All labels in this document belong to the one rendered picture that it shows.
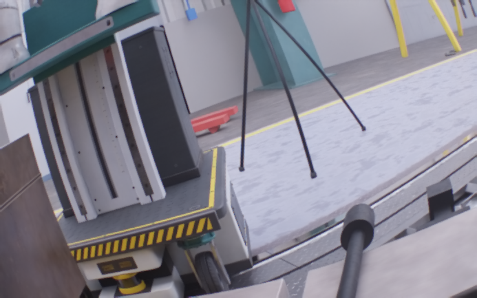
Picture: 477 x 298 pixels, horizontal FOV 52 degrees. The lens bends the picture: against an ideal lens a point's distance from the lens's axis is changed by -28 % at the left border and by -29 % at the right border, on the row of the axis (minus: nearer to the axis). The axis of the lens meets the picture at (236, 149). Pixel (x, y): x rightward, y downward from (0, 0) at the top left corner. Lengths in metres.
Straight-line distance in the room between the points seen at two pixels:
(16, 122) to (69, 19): 4.94
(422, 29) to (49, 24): 7.89
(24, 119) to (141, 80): 4.82
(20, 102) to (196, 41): 2.57
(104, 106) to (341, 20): 6.63
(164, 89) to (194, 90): 5.49
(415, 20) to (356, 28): 1.36
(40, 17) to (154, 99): 0.60
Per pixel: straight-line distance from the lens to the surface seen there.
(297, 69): 6.74
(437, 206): 1.10
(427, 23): 9.38
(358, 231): 1.02
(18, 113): 6.74
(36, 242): 1.11
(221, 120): 5.21
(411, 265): 0.86
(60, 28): 1.87
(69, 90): 1.94
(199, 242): 1.67
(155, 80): 1.99
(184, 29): 7.50
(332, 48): 8.18
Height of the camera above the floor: 0.70
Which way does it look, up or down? 10 degrees down
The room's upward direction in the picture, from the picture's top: 19 degrees counter-clockwise
